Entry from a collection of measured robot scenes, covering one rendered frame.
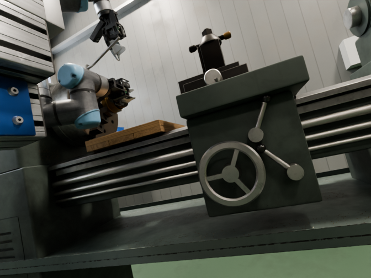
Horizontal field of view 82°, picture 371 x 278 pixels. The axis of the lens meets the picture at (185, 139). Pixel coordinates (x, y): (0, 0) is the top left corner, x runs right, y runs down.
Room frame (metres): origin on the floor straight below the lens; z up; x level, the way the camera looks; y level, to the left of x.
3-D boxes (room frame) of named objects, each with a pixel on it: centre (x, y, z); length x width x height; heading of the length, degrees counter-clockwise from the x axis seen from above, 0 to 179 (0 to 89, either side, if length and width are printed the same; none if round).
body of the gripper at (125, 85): (0.79, 0.23, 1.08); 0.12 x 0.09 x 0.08; 162
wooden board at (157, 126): (0.89, 0.16, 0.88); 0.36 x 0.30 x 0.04; 163
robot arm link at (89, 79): (0.64, 0.28, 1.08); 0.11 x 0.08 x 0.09; 162
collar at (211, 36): (0.71, -0.16, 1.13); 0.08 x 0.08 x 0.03
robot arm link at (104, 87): (0.72, 0.26, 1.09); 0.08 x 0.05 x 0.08; 72
